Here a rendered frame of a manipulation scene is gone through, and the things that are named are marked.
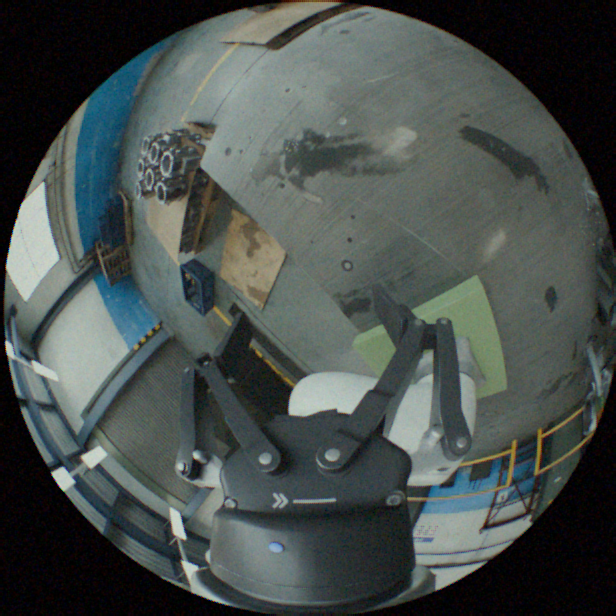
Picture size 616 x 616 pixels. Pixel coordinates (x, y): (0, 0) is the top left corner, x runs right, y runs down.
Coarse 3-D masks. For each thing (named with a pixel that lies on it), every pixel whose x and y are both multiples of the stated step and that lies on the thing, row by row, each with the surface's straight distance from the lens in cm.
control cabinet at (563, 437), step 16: (560, 416) 387; (576, 416) 397; (560, 432) 381; (576, 432) 392; (560, 448) 378; (560, 464) 377; (576, 464) 393; (544, 480) 395; (560, 480) 380; (544, 496) 373
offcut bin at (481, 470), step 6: (480, 462) 512; (486, 462) 510; (474, 468) 511; (480, 468) 509; (486, 468) 507; (474, 474) 508; (480, 474) 506; (486, 474) 504; (474, 480) 546; (480, 480) 517; (474, 486) 500
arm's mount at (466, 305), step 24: (456, 288) 43; (480, 288) 39; (432, 312) 41; (456, 312) 41; (480, 312) 42; (360, 336) 52; (384, 336) 46; (456, 336) 45; (480, 336) 46; (384, 360) 52; (480, 360) 51; (504, 384) 61
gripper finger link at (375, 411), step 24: (408, 336) 13; (408, 360) 11; (384, 384) 10; (408, 384) 13; (360, 408) 9; (384, 408) 9; (336, 432) 8; (360, 432) 8; (384, 432) 11; (336, 456) 8
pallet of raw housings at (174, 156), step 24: (144, 144) 197; (168, 144) 165; (192, 144) 154; (144, 168) 191; (168, 168) 152; (192, 168) 146; (144, 192) 203; (168, 192) 148; (192, 192) 164; (216, 192) 184; (168, 216) 196; (192, 216) 182; (168, 240) 211; (192, 240) 211
